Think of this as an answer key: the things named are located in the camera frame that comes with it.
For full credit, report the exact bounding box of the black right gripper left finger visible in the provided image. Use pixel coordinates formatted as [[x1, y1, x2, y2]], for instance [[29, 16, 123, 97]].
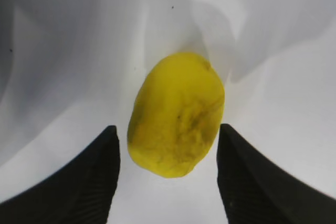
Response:
[[1, 125, 120, 223]]

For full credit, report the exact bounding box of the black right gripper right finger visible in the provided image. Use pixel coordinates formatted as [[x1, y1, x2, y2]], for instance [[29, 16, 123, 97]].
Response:
[[216, 124, 335, 223]]

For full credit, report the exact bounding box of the yellow lemon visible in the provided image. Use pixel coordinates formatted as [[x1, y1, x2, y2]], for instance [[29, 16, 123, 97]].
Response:
[[127, 52, 225, 178]]

